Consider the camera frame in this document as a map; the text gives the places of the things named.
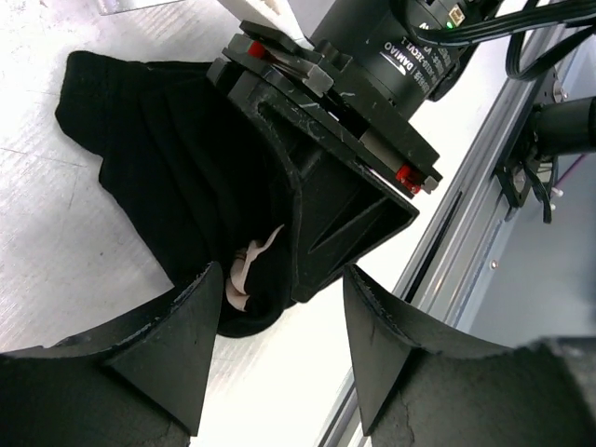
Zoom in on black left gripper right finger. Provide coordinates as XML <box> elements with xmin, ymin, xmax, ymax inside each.
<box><xmin>343</xmin><ymin>265</ymin><xmax>595</xmax><ymax>446</ymax></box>

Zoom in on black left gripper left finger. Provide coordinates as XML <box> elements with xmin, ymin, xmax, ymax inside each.
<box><xmin>1</xmin><ymin>264</ymin><xmax>224</xmax><ymax>446</ymax></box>

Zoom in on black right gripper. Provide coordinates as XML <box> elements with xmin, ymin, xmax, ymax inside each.
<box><xmin>208</xmin><ymin>20</ymin><xmax>442</xmax><ymax>303</ymax></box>

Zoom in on black underwear with beige waistband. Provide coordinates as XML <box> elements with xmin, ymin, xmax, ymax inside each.
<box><xmin>55</xmin><ymin>50</ymin><xmax>292</xmax><ymax>338</ymax></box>

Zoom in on aluminium frame rail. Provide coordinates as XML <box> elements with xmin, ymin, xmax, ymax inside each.
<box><xmin>319</xmin><ymin>40</ymin><xmax>595</xmax><ymax>446</ymax></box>

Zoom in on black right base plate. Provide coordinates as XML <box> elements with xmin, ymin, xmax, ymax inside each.
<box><xmin>494</xmin><ymin>157</ymin><xmax>559</xmax><ymax>209</ymax></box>

